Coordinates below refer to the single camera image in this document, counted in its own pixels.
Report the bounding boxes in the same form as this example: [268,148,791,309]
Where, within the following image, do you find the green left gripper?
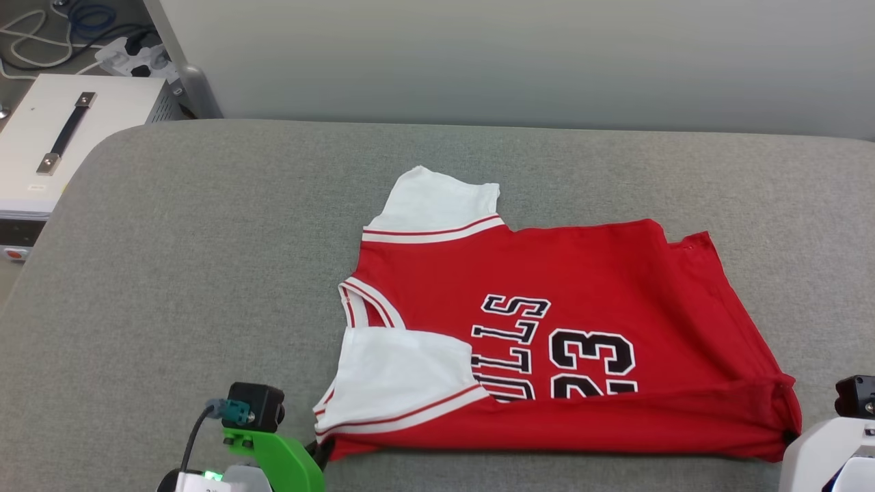
[221,426,336,492]

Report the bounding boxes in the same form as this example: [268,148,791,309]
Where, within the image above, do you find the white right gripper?
[779,416,875,492]

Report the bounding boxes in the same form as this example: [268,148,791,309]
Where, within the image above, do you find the red and white basketball jersey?
[312,165,803,465]

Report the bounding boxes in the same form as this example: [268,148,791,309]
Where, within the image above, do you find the white equipment case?
[0,73,181,264]

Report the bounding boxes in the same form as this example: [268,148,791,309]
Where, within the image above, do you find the white power strip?
[94,33,180,84]

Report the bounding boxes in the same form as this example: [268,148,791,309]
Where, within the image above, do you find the left arm cable teal plug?
[179,398,252,474]

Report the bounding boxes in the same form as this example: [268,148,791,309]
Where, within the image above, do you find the black case handle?
[36,92,98,176]

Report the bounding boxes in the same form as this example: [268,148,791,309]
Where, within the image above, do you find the white partition screen grey frame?
[142,0,875,142]

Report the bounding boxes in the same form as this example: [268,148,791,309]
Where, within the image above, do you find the blue coiled cable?
[63,0,125,40]

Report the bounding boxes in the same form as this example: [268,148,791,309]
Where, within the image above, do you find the white floor cable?
[0,8,105,77]

